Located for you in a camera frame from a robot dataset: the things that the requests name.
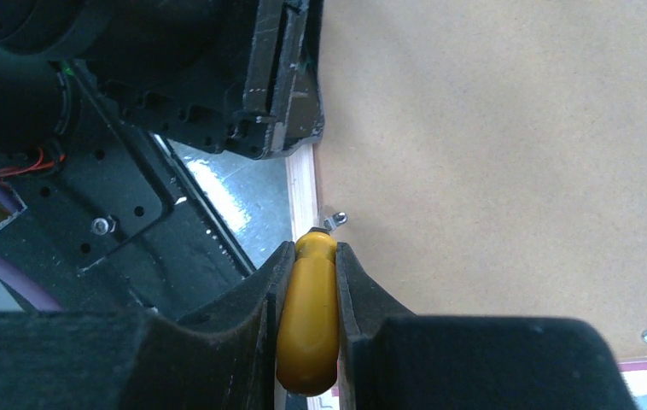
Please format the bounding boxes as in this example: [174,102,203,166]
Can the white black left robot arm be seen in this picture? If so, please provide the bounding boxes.
[0,1,325,160]

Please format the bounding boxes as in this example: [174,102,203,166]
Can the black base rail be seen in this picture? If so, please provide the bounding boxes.
[0,62,254,319]

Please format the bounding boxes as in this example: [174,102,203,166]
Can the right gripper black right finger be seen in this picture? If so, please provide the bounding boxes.
[335,243,636,409]

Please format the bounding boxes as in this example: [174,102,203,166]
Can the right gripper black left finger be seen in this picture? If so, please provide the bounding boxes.
[0,242,294,409]

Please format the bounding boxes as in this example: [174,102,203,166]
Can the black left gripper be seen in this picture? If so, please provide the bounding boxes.
[85,1,325,160]

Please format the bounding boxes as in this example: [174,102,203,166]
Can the pink wooden picture frame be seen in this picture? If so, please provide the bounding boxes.
[274,0,647,410]

